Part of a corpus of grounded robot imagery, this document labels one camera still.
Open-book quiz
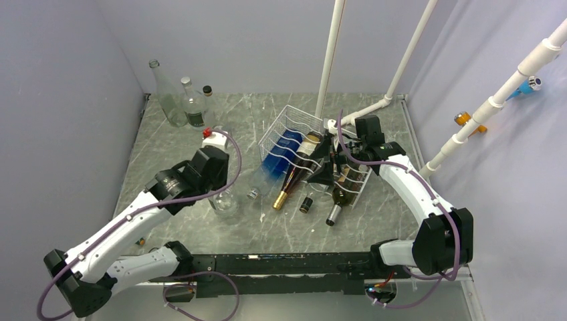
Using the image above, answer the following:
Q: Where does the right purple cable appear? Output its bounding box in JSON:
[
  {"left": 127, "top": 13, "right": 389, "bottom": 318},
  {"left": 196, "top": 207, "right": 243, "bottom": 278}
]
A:
[{"left": 336, "top": 110, "right": 463, "bottom": 310}]

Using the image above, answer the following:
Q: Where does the white pvc pipe right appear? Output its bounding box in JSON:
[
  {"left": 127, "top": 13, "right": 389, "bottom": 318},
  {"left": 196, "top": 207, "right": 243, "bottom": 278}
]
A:
[{"left": 419, "top": 21, "right": 566, "bottom": 178}]

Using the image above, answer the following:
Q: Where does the white wire wine rack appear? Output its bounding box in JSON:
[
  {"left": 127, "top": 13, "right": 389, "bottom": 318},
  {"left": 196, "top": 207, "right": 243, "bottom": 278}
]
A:
[{"left": 258, "top": 104, "right": 373, "bottom": 209}]

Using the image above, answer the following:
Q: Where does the bottle with black cap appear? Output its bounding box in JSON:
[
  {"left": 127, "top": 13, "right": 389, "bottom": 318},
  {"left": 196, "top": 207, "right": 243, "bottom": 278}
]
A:
[{"left": 299, "top": 197, "right": 313, "bottom": 213}]

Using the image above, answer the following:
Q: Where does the orange wall fixture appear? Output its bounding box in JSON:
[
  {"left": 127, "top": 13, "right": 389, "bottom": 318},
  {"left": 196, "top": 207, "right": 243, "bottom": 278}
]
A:
[{"left": 454, "top": 112, "right": 487, "bottom": 136}]

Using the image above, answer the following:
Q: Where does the blue plastic bottle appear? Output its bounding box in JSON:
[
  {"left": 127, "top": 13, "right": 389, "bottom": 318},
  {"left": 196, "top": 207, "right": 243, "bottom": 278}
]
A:
[{"left": 247, "top": 130, "right": 303, "bottom": 200}]

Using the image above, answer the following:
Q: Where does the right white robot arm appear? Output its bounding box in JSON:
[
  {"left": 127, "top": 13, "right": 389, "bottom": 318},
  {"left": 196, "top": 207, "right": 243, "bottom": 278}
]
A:
[{"left": 308, "top": 115, "right": 473, "bottom": 280}]

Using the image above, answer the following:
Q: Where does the clear bottle with orange label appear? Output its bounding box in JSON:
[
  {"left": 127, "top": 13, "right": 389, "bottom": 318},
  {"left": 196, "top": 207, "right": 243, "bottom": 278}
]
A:
[{"left": 203, "top": 85, "right": 232, "bottom": 135}]

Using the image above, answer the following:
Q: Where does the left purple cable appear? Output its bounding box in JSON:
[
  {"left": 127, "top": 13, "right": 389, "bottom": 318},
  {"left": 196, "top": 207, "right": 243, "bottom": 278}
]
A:
[{"left": 36, "top": 129, "right": 243, "bottom": 321}]

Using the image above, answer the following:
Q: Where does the green bottle with silver foil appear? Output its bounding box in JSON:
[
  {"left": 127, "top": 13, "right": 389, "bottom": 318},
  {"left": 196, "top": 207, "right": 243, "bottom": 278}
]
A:
[{"left": 326, "top": 164, "right": 367, "bottom": 227}]

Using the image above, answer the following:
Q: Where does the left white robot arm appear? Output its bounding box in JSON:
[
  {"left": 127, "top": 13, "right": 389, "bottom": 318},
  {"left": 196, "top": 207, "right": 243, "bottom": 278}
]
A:
[{"left": 43, "top": 146, "right": 229, "bottom": 318}]

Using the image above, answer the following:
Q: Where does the blue wall fixture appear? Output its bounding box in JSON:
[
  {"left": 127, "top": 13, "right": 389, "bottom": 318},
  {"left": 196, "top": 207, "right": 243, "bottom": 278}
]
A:
[{"left": 506, "top": 76, "right": 542, "bottom": 100}]

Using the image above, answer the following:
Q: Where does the tall clear glass bottle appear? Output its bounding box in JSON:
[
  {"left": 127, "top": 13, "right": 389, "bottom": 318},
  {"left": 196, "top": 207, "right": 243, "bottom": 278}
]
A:
[{"left": 148, "top": 59, "right": 188, "bottom": 128}]

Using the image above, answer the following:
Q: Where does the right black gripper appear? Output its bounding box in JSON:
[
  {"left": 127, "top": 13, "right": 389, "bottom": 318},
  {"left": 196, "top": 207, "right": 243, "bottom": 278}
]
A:
[{"left": 307, "top": 135, "right": 366, "bottom": 186}]

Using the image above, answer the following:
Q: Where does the dark bottle with gold foil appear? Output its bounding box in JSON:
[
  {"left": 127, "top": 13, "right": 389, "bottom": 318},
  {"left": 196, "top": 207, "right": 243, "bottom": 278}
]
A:
[{"left": 272, "top": 131, "right": 322, "bottom": 210}]

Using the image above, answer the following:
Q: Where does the clear bottle with silver cap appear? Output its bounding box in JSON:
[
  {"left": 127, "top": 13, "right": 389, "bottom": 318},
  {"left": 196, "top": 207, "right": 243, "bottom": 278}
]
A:
[{"left": 181, "top": 76, "right": 211, "bottom": 130}]

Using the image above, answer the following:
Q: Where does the white pvc pipe frame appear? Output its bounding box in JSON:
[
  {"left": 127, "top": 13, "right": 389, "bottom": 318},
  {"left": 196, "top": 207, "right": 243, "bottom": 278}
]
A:
[{"left": 314, "top": 0, "right": 438, "bottom": 178}]

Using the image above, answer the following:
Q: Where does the purple cable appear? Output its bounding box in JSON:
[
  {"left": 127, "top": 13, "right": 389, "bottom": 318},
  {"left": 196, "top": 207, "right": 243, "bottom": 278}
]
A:
[
  {"left": 36, "top": 129, "right": 243, "bottom": 321},
  {"left": 336, "top": 110, "right": 463, "bottom": 310}
]

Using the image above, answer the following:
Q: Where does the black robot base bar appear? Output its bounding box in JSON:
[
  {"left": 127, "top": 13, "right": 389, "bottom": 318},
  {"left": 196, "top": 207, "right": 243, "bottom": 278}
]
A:
[{"left": 147, "top": 250, "right": 400, "bottom": 298}]

